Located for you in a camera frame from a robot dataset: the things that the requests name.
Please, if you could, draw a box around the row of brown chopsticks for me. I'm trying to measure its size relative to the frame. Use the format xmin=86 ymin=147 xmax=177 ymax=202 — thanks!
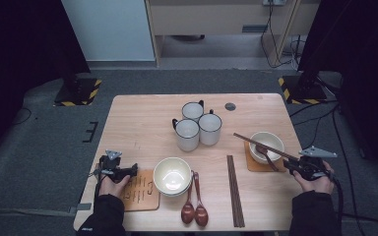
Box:
xmin=225 ymin=154 xmax=246 ymax=229

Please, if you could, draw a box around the black hanging cable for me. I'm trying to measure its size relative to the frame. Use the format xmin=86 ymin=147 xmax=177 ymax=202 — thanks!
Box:
xmin=259 ymin=2 xmax=293 ymax=70

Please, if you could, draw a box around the white ribbed cup black rim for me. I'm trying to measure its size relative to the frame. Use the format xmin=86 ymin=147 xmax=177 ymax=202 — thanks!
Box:
xmin=171 ymin=117 xmax=201 ymax=153
xmin=180 ymin=99 xmax=206 ymax=123
xmin=197 ymin=108 xmax=223 ymax=147

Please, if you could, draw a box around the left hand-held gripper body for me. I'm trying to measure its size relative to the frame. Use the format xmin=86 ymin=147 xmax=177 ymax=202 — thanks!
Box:
xmin=97 ymin=149 xmax=123 ymax=182

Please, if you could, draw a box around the single dark wooden chopstick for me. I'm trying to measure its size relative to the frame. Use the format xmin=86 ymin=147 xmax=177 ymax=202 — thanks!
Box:
xmin=232 ymin=132 xmax=298 ymax=161
xmin=233 ymin=133 xmax=299 ymax=162

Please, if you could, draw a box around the black stand with striped base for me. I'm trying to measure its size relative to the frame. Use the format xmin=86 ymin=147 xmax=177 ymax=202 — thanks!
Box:
xmin=277 ymin=65 xmax=329 ymax=105
xmin=53 ymin=70 xmax=103 ymax=108

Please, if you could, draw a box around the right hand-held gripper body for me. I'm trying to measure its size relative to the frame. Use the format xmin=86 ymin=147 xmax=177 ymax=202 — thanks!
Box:
xmin=291 ymin=146 xmax=339 ymax=182

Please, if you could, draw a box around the left hand-held gripper cable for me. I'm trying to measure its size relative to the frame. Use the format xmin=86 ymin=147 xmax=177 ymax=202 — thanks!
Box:
xmin=92 ymin=162 xmax=108 ymax=206

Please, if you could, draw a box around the black cable bundle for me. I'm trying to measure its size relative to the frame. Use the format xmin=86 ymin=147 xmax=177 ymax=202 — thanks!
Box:
xmin=288 ymin=33 xmax=307 ymax=72

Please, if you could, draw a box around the person's right hand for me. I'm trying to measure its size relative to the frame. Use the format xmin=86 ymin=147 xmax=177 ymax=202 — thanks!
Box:
xmin=292 ymin=163 xmax=336 ymax=195

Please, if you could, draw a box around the dark curtain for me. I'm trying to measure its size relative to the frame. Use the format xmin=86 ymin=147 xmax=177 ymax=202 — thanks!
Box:
xmin=0 ymin=0 xmax=92 ymax=168
xmin=296 ymin=0 xmax=378 ymax=189

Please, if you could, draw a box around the white power strip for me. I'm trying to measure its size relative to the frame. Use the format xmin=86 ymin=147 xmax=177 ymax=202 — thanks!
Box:
xmin=262 ymin=0 xmax=288 ymax=7

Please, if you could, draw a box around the long black floor cable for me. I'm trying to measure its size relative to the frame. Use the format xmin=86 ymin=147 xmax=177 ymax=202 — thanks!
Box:
xmin=331 ymin=106 xmax=363 ymax=236

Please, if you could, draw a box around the swivel chair base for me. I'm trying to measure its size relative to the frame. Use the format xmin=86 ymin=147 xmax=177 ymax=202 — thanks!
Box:
xmin=169 ymin=33 xmax=207 ymax=43

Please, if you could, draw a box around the thin black floor cable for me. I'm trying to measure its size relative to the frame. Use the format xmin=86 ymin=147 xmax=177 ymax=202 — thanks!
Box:
xmin=11 ymin=105 xmax=33 ymax=127

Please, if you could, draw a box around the right hand-held gripper cable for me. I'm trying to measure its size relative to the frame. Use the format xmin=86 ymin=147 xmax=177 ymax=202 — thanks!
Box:
xmin=326 ymin=172 xmax=345 ymax=236

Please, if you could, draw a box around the thick black floor cable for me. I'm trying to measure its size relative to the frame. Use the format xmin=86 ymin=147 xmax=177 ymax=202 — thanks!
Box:
xmin=341 ymin=210 xmax=378 ymax=230

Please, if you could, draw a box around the light wooden desk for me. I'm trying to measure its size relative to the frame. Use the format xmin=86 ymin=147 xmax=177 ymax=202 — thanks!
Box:
xmin=144 ymin=0 xmax=321 ymax=69

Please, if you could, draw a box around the wooden coaster with cutouts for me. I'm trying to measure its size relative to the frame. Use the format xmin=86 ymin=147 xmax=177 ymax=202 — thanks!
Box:
xmin=243 ymin=141 xmax=288 ymax=173
xmin=119 ymin=168 xmax=161 ymax=212

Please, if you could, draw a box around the person's left hand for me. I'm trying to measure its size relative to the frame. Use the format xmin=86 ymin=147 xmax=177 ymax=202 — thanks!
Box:
xmin=98 ymin=174 xmax=132 ymax=199

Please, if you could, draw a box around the cream ceramic bowl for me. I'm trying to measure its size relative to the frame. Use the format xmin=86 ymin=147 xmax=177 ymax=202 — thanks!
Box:
xmin=152 ymin=156 xmax=193 ymax=195
xmin=155 ymin=183 xmax=193 ymax=199
xmin=248 ymin=131 xmax=285 ymax=165

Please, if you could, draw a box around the white panel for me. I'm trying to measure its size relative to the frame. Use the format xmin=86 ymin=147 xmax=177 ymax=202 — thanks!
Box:
xmin=60 ymin=0 xmax=157 ymax=63

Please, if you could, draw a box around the hand-held gripper cable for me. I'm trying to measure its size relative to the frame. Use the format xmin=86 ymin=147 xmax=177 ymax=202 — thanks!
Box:
xmin=326 ymin=172 xmax=345 ymax=236
xmin=92 ymin=162 xmax=108 ymax=206

